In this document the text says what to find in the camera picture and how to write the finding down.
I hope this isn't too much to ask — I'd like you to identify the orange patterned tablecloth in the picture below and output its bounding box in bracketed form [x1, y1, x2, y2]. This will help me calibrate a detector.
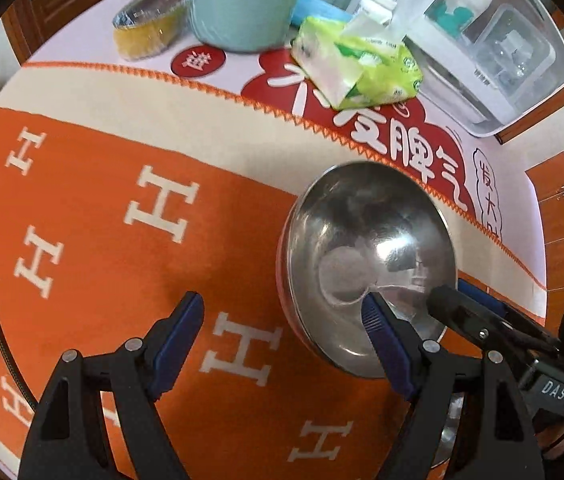
[0, 60, 548, 480]

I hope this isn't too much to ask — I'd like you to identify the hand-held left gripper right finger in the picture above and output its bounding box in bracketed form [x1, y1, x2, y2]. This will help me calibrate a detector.
[360, 291, 548, 480]

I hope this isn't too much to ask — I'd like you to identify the small stainless steel bowl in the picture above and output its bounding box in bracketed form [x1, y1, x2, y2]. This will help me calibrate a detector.
[282, 161, 459, 358]

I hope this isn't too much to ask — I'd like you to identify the white bottle teal label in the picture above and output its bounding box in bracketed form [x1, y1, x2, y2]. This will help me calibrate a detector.
[434, 0, 499, 36]

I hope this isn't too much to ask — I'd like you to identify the white pill bottle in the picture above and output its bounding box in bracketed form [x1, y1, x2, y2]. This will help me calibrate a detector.
[348, 0, 397, 28]

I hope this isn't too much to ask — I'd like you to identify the yellow lidded glass container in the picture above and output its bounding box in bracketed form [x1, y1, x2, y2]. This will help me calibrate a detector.
[112, 0, 199, 62]

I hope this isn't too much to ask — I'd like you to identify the teal canister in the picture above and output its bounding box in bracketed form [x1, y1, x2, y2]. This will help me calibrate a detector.
[189, 0, 309, 53]

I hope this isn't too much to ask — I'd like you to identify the white storage box clear lid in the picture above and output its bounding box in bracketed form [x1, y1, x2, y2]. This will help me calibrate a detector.
[397, 0, 564, 138]

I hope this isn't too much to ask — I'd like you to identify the wooden kitchen cabinet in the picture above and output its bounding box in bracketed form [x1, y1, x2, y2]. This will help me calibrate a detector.
[0, 0, 127, 66]

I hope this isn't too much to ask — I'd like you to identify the green tissue pack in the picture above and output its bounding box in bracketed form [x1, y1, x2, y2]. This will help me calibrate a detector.
[291, 15, 424, 111]

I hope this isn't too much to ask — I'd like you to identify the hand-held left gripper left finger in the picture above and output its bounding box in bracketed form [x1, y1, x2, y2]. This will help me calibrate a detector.
[18, 290, 207, 480]

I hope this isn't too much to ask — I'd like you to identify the blue packet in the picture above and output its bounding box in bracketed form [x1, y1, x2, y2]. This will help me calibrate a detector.
[289, 0, 353, 28]

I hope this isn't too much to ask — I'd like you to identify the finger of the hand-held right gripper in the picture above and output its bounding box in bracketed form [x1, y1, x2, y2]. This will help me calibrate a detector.
[428, 285, 563, 358]
[457, 280, 546, 336]

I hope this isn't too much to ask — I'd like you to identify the medium steel bowl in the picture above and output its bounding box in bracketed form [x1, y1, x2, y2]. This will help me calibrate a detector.
[276, 195, 450, 380]

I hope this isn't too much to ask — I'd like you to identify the large steel bowl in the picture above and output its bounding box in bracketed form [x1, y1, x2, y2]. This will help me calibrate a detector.
[439, 392, 465, 468]

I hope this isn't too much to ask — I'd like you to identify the wooden shelf cabinet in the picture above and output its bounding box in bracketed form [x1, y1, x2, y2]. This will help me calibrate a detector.
[526, 142, 564, 293]

